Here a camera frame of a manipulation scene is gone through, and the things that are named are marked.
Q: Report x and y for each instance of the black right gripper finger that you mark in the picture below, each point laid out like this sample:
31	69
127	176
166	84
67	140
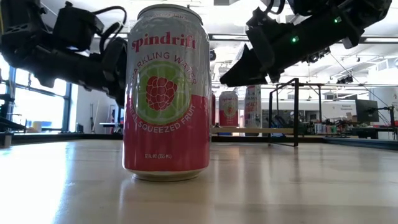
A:
239	81
248	63

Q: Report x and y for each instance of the Celsius peach vibe can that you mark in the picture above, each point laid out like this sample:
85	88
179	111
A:
253	105

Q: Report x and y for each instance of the Spindrift raspberry lime can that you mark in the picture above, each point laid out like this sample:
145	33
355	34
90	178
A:
166	140
228	116

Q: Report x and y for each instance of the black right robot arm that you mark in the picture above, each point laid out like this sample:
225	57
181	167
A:
348	18

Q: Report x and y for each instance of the long ceiling light strip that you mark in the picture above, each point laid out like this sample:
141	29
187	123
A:
230	37

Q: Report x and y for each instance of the black ceiling spotlight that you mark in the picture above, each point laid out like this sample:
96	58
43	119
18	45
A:
213	55

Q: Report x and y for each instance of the large black-framed window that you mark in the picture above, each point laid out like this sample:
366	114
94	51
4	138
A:
40	109

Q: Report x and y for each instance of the dark computer monitor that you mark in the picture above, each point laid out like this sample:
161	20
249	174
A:
367	110

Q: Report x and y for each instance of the dark office desk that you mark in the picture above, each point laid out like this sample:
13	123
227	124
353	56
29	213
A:
367	132

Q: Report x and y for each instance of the large black ceiling camera rig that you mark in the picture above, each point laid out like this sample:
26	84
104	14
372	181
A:
317	57

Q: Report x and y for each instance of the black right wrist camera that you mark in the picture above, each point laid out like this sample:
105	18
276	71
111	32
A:
261	18

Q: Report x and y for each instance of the black frame wooden shelf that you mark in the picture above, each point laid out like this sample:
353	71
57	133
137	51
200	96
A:
276	131

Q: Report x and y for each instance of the small black ceiling camera rig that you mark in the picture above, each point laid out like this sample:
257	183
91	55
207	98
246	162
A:
345	80

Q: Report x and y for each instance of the black table edge rail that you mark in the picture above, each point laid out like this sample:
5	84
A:
62	137

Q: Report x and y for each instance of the black metal bracket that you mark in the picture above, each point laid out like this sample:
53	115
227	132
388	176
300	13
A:
6	138

